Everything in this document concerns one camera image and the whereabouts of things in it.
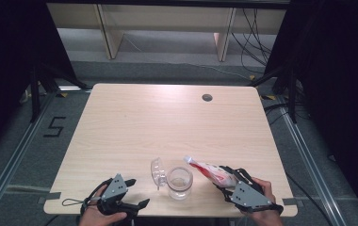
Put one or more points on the clear plastic jar lid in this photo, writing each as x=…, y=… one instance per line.
x=158, y=172

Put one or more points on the red and white snack pouch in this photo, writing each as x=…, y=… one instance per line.
x=218, y=175

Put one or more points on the black metal stand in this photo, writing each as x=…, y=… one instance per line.
x=291, y=94
x=35, y=94

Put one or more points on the aluminium floor rail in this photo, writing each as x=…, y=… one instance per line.
x=305, y=157
x=17, y=147

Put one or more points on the black curtain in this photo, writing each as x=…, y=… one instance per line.
x=340, y=78
x=7, y=62

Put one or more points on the clear glass jar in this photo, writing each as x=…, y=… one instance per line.
x=179, y=183

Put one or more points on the person's right hand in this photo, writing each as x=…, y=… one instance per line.
x=266, y=219

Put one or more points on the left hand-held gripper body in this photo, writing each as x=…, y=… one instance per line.
x=114, y=190

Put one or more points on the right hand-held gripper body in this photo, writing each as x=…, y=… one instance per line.
x=249, y=196

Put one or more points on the yellow and black tape piece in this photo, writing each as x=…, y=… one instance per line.
x=62, y=94
x=268, y=97
x=252, y=77

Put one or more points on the person's left hand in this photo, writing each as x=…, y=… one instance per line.
x=98, y=219

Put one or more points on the grey tape strip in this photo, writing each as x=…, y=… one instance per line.
x=291, y=201
x=50, y=197

